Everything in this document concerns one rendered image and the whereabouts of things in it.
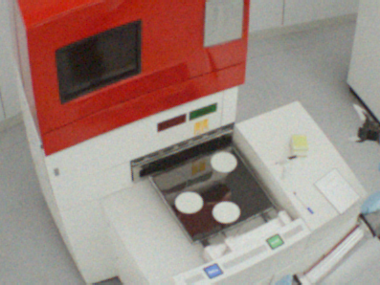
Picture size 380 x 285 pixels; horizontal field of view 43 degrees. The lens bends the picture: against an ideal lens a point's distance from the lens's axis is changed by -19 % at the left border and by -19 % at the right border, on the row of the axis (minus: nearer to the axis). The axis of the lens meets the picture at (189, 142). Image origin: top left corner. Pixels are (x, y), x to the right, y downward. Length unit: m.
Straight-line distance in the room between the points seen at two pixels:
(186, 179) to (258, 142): 0.32
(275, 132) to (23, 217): 1.69
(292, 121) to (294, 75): 1.77
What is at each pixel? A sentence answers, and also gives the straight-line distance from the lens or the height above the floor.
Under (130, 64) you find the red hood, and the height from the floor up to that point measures 1.49.
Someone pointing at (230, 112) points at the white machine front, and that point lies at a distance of 2.29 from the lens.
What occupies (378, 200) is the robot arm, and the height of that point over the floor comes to 1.41.
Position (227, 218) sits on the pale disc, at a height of 0.90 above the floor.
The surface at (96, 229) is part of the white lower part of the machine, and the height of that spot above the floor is 0.61.
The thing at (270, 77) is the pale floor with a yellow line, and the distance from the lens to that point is 4.08.
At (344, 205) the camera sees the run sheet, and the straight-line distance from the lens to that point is 2.17.
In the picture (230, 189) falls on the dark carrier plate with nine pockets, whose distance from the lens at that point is 2.22.
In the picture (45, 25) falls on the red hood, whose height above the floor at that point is 1.80.
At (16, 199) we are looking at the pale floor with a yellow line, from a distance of 3.41.
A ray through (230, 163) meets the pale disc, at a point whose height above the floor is 0.90.
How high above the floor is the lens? 2.65
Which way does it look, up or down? 48 degrees down
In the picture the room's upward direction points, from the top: 2 degrees clockwise
